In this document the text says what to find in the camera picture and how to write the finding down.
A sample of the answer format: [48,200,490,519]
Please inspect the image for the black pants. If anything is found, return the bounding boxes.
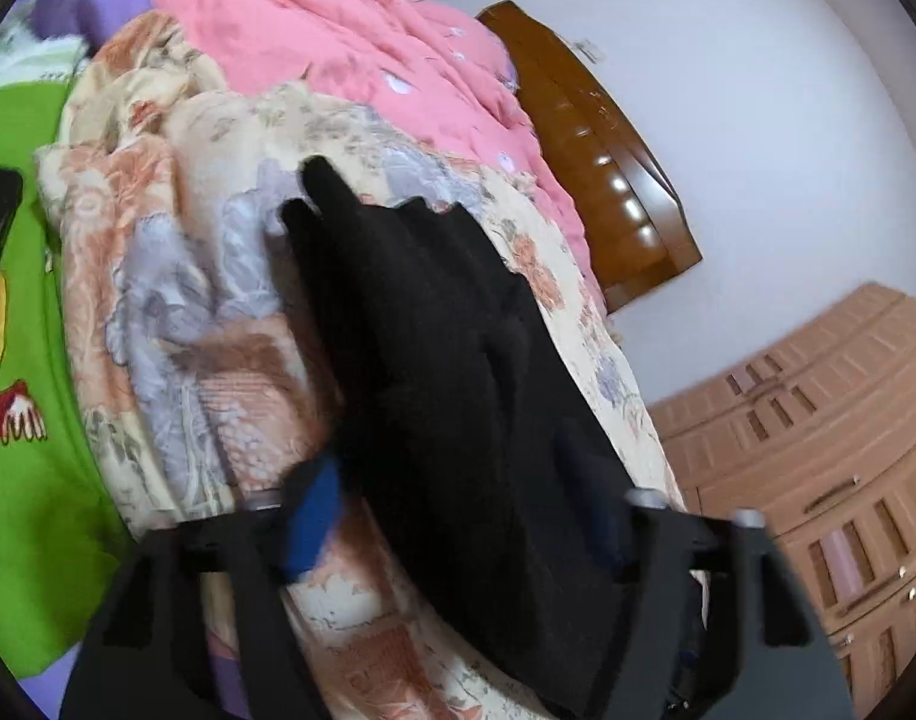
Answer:
[278,155,710,720]

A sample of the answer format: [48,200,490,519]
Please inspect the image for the green printed blanket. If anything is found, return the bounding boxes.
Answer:
[0,37,155,680]

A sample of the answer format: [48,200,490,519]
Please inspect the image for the large wooden headboard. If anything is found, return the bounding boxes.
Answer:
[476,0,704,314]

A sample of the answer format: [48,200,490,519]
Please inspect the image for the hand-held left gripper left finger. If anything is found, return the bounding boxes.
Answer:
[56,457,346,720]

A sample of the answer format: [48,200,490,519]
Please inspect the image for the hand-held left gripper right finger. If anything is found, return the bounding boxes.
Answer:
[578,487,856,720]

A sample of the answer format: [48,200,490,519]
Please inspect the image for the pink quilt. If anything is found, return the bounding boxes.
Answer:
[141,0,605,301]

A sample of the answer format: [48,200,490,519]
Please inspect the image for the light wooden wardrobe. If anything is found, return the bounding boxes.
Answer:
[645,281,916,720]

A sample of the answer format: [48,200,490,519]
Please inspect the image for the floral bedsheet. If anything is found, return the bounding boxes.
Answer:
[34,11,710,720]

